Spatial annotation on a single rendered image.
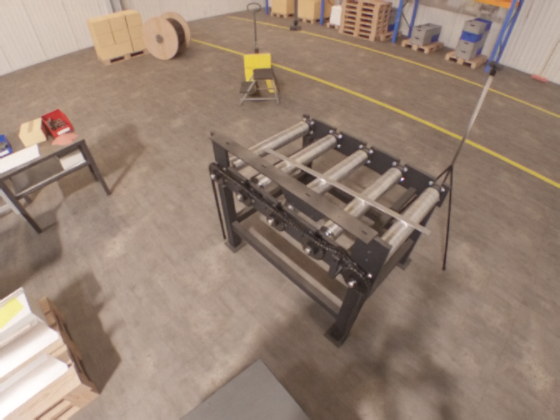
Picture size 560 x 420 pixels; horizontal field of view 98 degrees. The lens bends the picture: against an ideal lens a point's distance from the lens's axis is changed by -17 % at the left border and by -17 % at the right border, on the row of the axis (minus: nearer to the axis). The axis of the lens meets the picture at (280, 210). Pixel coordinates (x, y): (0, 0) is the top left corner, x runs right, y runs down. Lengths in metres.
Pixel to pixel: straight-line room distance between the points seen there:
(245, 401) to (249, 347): 0.98
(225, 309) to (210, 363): 0.43
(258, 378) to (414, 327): 1.50
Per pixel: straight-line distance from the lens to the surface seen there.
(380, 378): 2.30
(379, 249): 1.34
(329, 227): 1.64
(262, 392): 1.32
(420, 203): 1.96
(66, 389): 2.29
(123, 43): 8.61
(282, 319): 2.33
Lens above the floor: 2.14
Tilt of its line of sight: 46 degrees down
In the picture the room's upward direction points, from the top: straight up
